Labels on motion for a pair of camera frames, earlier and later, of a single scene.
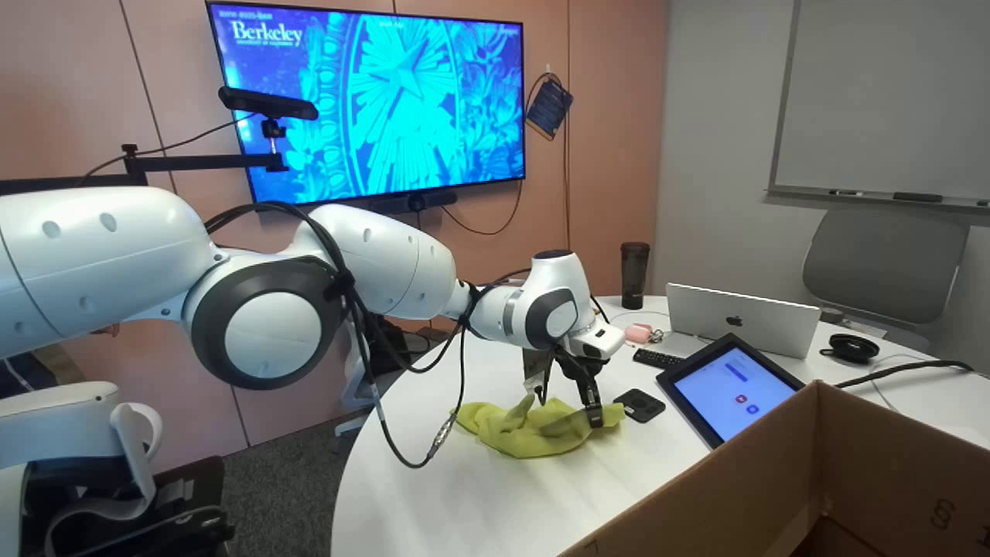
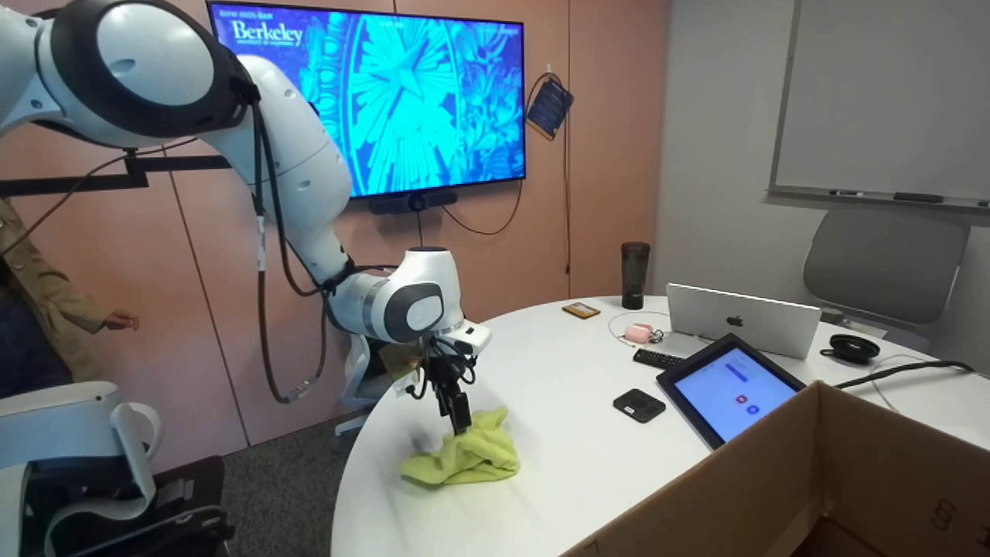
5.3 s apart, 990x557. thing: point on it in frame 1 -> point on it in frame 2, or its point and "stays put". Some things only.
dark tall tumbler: (634, 271) stays put
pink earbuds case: (638, 332) stays put
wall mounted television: (406, 104) stays put
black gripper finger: (582, 362) -> (459, 407)
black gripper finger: (537, 370) -> (448, 390)
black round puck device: (852, 347) stays put
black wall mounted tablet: (550, 104) stays put
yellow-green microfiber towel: (537, 431) -> (483, 456)
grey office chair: (886, 257) stays put
